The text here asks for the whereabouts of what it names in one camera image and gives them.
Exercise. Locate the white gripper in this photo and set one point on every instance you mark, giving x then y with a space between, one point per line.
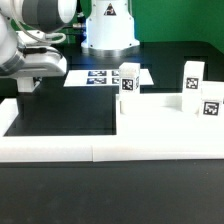
17 60

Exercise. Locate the white square tabletop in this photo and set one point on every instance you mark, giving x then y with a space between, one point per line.
161 114

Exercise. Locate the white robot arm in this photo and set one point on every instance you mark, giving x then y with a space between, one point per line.
30 28

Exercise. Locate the white sheet with AprilTags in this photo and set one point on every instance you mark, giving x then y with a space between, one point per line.
80 78

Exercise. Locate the white U-shaped obstacle fence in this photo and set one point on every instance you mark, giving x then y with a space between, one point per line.
102 148

